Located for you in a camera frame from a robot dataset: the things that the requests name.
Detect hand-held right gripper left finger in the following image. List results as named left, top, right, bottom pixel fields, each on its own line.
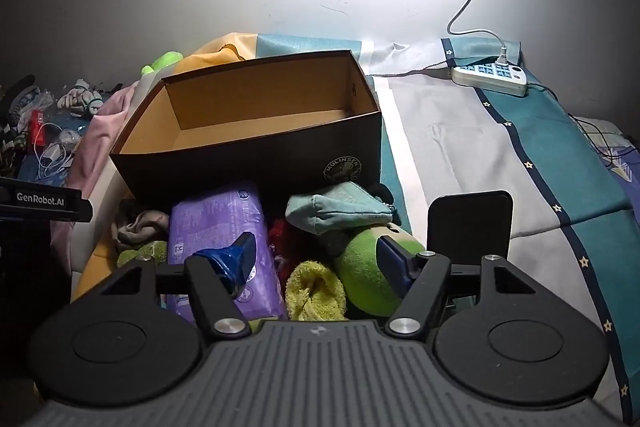
left=92, top=232, right=257, bottom=342

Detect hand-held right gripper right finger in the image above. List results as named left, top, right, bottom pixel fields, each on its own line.
left=376, top=236, right=540, bottom=338

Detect purple plastic packet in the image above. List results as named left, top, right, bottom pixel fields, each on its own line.
left=167, top=184, right=288, bottom=325

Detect yellow fuzzy towel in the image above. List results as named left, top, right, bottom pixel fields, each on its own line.
left=282, top=259, right=347, bottom=322

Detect teal fabric pouch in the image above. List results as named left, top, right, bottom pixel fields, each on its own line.
left=285, top=181, right=396, bottom=235

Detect dark brown cardboard box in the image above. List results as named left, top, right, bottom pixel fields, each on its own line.
left=109, top=49, right=383, bottom=208

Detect red cloth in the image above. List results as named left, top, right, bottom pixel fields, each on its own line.
left=267, top=219, right=301, bottom=268

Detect black fabric piece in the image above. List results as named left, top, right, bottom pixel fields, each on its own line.
left=367, top=184, right=399, bottom=214

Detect red small box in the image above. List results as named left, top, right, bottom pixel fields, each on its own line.
left=31, top=109, right=47, bottom=145

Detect pink cloth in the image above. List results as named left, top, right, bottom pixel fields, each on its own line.
left=50, top=82, right=151, bottom=278

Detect striped dark cloth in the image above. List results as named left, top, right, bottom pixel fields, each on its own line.
left=0, top=76, right=51, bottom=168

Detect black smartphone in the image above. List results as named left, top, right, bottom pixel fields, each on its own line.
left=427, top=190, right=514, bottom=260

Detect green fuzzy cloth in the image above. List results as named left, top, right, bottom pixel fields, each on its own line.
left=117, top=241, right=168, bottom=268

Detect grey brown sock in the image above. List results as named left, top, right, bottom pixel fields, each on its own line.
left=112, top=202, right=171, bottom=253

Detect pale knitted gloves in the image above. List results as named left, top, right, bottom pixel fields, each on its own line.
left=57, top=79, right=106, bottom=115

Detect teal and white bed sheet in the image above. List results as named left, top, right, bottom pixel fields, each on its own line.
left=240, top=32, right=640, bottom=427

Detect light green plush toy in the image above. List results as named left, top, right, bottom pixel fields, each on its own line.
left=141, top=51, right=183, bottom=76

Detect white power strip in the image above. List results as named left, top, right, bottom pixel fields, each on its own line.
left=451, top=62, right=530, bottom=98

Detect orange cloth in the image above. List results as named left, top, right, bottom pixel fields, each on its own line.
left=172, top=32, right=261, bottom=78

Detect white charger cables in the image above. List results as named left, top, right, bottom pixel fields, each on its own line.
left=37, top=122, right=81, bottom=180

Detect thin black cable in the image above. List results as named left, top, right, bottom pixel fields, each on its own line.
left=567, top=114, right=631, bottom=168

